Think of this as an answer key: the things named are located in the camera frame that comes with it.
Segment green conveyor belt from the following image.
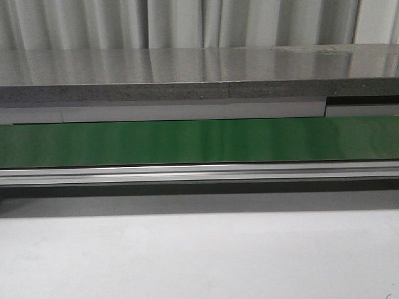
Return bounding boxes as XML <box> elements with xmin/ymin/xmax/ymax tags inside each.
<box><xmin>1</xmin><ymin>116</ymin><xmax>398</xmax><ymax>168</ymax></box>

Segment grey stone counter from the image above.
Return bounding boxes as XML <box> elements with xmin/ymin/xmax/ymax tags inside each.
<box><xmin>0</xmin><ymin>43</ymin><xmax>399</xmax><ymax>125</ymax></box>

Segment white pleated curtain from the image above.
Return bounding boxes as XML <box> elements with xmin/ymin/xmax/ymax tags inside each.
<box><xmin>1</xmin><ymin>1</ymin><xmax>398</xmax><ymax>50</ymax></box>

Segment aluminium conveyor side rail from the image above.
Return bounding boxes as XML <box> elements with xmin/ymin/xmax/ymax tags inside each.
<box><xmin>1</xmin><ymin>160</ymin><xmax>398</xmax><ymax>187</ymax></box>

